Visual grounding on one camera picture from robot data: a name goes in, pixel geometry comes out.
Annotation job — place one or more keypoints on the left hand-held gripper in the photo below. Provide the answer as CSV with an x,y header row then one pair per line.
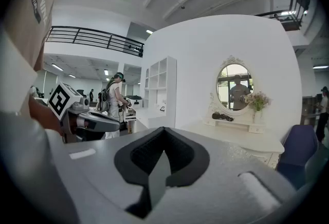
x,y
77,107

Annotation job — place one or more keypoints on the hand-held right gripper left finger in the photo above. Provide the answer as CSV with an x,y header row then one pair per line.
x,y
123,164

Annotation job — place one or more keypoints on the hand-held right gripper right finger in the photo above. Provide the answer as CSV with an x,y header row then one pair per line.
x,y
198,164

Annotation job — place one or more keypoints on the person's left forearm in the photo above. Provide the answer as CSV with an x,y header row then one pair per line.
x,y
41,115

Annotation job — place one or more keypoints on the white dressing table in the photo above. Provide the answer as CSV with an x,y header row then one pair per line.
x,y
244,138

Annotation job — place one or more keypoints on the black hair dryer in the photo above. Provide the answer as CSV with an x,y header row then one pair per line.
x,y
216,115

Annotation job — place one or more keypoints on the white ribbed vase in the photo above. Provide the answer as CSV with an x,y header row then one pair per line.
x,y
257,117

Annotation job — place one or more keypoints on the white shelf desk unit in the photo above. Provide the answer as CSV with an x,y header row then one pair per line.
x,y
171,89

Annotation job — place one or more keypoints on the long black balcony railing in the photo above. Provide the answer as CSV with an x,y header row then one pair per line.
x,y
141,51

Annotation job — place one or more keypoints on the pink flower bouquet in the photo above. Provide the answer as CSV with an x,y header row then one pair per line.
x,y
257,101

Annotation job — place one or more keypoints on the white oval mirror stand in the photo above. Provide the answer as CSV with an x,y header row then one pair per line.
x,y
235,84

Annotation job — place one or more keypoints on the person's beige t-shirt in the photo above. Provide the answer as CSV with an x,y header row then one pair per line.
x,y
28,25

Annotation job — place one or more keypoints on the blue chair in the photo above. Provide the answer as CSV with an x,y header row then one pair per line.
x,y
298,146

